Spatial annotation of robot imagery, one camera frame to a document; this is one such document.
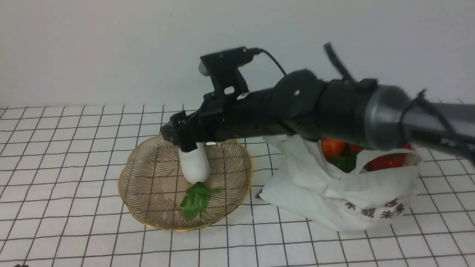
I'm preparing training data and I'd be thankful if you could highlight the orange vegetable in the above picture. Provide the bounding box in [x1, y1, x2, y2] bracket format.
[320, 138, 346, 158]

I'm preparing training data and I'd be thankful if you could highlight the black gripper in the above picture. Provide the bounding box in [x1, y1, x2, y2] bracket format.
[160, 89, 282, 153]

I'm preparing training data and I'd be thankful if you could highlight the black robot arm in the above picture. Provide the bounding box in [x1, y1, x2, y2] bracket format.
[160, 69, 474, 163]

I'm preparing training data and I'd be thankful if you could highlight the amber glass plate gold rim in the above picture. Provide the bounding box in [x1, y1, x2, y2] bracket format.
[118, 135, 253, 231]

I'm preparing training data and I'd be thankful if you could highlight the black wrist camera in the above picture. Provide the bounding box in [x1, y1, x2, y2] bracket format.
[198, 47, 262, 98]

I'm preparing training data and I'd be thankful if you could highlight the white radish with green leaves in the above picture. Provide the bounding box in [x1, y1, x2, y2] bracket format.
[178, 143, 222, 220]

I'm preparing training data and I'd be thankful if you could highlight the red tomato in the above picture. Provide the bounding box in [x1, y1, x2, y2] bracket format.
[348, 144, 414, 171]

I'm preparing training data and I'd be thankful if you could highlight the black camera cable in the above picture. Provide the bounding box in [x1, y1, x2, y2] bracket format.
[256, 48, 287, 76]

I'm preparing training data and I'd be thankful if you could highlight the white cloth bag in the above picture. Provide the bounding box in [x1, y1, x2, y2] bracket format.
[259, 135, 422, 232]

